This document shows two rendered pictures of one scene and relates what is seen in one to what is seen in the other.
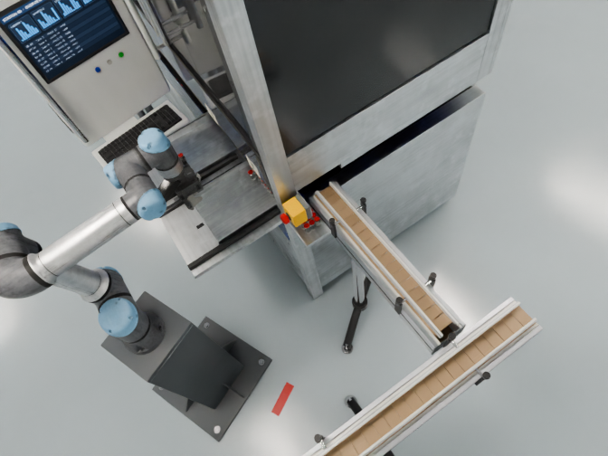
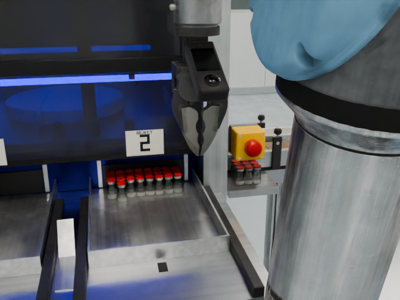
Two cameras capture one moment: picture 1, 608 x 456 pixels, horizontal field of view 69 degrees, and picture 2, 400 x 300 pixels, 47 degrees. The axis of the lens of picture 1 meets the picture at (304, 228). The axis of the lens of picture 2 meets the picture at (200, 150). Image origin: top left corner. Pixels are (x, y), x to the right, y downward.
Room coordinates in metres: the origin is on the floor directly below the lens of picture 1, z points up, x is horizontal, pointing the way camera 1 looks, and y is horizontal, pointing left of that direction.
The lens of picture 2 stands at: (0.80, 1.07, 1.36)
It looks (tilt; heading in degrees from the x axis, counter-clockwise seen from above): 20 degrees down; 278
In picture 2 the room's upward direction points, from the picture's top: straight up
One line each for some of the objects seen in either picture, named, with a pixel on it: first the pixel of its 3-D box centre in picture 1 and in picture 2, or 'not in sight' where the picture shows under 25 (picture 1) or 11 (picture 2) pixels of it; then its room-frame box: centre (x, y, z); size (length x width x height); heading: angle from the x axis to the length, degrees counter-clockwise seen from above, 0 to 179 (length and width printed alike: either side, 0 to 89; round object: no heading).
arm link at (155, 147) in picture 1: (156, 149); not in sight; (0.91, 0.34, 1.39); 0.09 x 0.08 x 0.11; 112
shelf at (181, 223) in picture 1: (208, 182); (69, 246); (1.17, 0.33, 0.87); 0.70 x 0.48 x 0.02; 20
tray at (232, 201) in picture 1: (241, 196); (150, 209); (1.03, 0.21, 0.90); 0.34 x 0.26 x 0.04; 111
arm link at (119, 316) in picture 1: (122, 318); not in sight; (0.64, 0.67, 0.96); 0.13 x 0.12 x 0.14; 22
